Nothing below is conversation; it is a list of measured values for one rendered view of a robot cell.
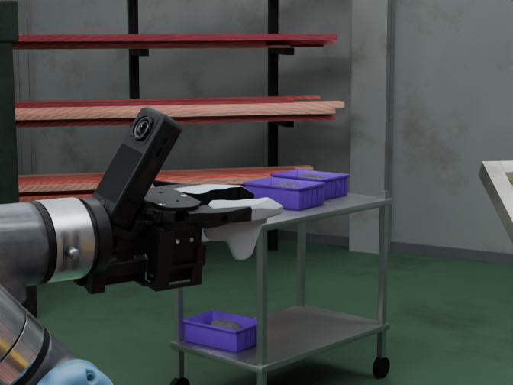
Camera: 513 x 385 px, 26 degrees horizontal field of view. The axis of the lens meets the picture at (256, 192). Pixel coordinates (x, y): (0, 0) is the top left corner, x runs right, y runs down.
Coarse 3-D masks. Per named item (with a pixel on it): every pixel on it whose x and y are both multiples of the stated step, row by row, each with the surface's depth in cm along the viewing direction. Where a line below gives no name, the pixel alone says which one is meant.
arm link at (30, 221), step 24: (0, 216) 95; (24, 216) 96; (48, 216) 97; (0, 240) 94; (24, 240) 95; (48, 240) 96; (0, 264) 94; (24, 264) 95; (48, 264) 97; (24, 288) 97
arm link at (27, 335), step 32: (0, 288) 83; (0, 320) 81; (32, 320) 84; (0, 352) 81; (32, 352) 83; (64, 352) 86; (0, 384) 82; (32, 384) 83; (64, 384) 82; (96, 384) 84
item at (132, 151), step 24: (144, 120) 103; (168, 120) 103; (144, 144) 102; (168, 144) 103; (120, 168) 104; (144, 168) 102; (96, 192) 105; (120, 192) 102; (144, 192) 103; (120, 216) 102
